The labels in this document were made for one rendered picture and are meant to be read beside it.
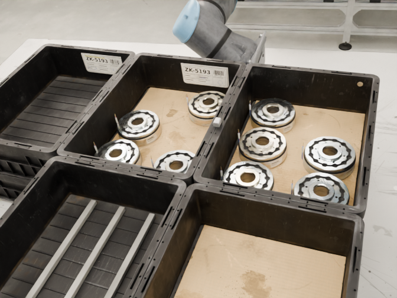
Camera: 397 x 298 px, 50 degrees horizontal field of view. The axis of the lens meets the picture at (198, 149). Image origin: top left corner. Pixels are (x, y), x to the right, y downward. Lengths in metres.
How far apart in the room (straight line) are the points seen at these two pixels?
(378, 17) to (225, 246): 2.72
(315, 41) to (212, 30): 1.82
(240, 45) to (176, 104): 0.27
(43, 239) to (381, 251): 0.68
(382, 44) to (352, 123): 2.01
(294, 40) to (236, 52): 1.79
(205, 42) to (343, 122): 0.46
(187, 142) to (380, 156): 0.49
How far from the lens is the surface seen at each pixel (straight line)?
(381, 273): 0.95
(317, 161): 0.90
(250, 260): 0.78
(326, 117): 1.05
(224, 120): 0.89
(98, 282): 0.81
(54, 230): 0.92
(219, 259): 0.79
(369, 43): 3.03
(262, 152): 0.91
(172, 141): 1.01
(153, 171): 0.81
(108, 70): 1.24
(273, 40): 3.03
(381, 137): 1.22
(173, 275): 0.76
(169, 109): 1.10
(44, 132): 1.16
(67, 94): 1.27
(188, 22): 1.25
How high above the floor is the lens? 1.50
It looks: 43 degrees down
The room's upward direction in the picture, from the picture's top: 9 degrees counter-clockwise
